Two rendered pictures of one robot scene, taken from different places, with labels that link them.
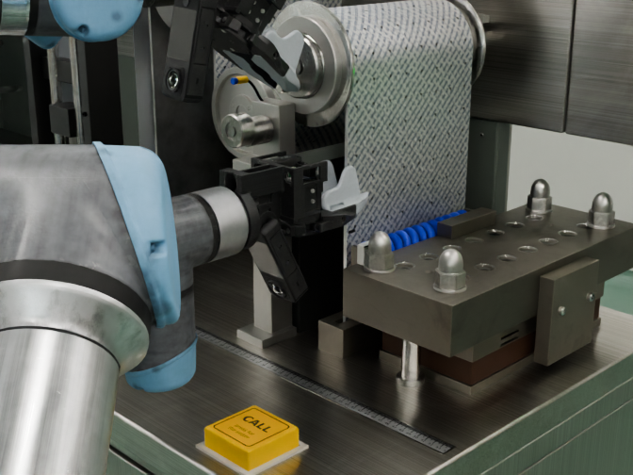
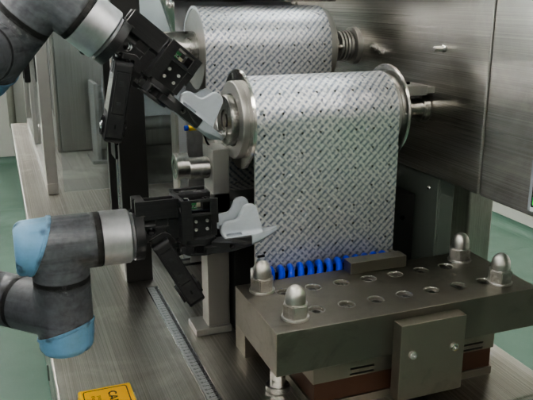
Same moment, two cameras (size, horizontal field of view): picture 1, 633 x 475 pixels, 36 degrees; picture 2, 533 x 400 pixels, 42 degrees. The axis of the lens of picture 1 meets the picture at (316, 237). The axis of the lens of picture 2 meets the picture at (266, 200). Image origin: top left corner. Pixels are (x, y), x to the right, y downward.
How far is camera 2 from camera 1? 0.50 m
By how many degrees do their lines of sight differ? 23
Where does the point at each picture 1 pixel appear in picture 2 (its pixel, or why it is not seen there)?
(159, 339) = (50, 319)
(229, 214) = (115, 231)
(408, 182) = (324, 221)
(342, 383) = (224, 378)
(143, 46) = not seen: hidden behind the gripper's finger
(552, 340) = (402, 379)
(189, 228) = (75, 238)
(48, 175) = not seen: outside the picture
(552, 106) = (471, 169)
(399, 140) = (313, 186)
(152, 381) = (47, 348)
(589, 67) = (496, 138)
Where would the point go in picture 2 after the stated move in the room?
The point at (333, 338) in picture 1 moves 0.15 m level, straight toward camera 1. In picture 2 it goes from (241, 340) to (190, 388)
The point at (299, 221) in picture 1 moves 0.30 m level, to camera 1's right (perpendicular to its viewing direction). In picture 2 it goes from (189, 244) to (405, 277)
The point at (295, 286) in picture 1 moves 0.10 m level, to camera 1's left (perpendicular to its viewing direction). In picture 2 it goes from (189, 294) to (129, 282)
